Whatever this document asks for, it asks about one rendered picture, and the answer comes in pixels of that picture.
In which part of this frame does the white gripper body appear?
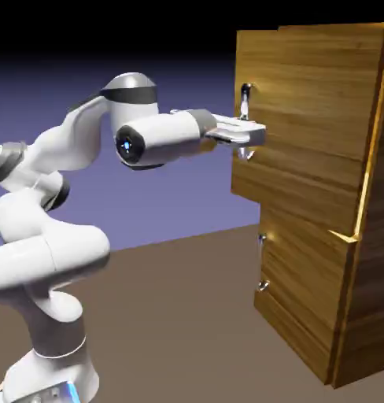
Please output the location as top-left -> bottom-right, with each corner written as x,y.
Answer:
205,113 -> 268,149

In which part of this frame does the long curved metal handle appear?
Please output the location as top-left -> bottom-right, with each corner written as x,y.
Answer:
236,82 -> 255,161

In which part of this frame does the large wooden cabinet door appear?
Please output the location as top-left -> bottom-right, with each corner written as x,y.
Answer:
231,25 -> 384,238

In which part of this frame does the small wooden cabinet door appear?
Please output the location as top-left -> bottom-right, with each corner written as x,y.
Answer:
253,202 -> 356,386

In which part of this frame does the light wood cabinet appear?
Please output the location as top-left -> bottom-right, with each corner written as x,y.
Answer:
231,22 -> 384,389

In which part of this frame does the short curved metal handle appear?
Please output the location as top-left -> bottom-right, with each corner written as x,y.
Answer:
255,233 -> 271,292

